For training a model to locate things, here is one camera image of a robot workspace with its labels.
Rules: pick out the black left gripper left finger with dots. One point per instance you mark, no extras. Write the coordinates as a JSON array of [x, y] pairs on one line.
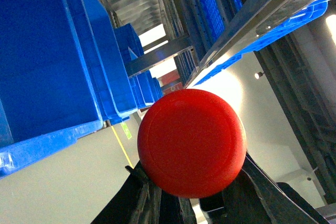
[[140, 200]]

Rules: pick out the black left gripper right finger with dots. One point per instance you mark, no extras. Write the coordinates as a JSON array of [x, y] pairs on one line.
[[253, 197]]

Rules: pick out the red push button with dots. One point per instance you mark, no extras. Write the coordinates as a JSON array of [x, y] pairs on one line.
[[192, 143]]

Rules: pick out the blue plastic bin with buttons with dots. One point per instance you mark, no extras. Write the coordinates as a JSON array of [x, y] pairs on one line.
[[62, 76]]

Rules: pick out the metal shelf front rail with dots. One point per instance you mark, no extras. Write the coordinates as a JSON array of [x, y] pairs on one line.
[[254, 20]]

